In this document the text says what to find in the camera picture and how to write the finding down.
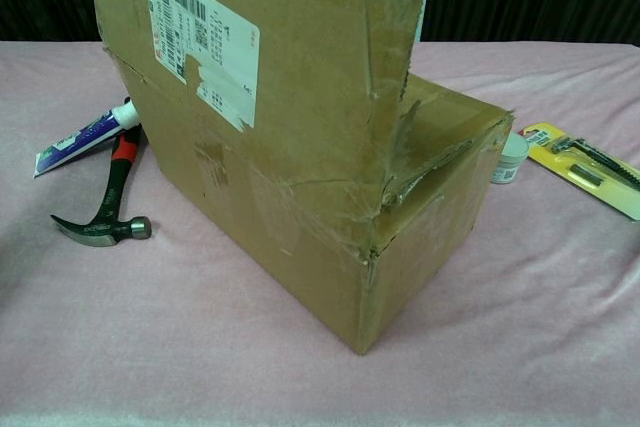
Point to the brown cardboard shipping box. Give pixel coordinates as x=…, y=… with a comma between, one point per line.
x=300, y=172

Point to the small white round jar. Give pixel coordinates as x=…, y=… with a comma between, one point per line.
x=510, y=159

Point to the red black claw hammer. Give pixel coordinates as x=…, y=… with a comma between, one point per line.
x=112, y=192

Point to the pink table cloth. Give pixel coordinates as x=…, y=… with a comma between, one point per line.
x=150, y=337

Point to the purple white toothpaste tube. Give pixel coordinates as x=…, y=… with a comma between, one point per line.
x=80, y=139

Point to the yellow razor blister pack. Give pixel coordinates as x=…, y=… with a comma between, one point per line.
x=590, y=167

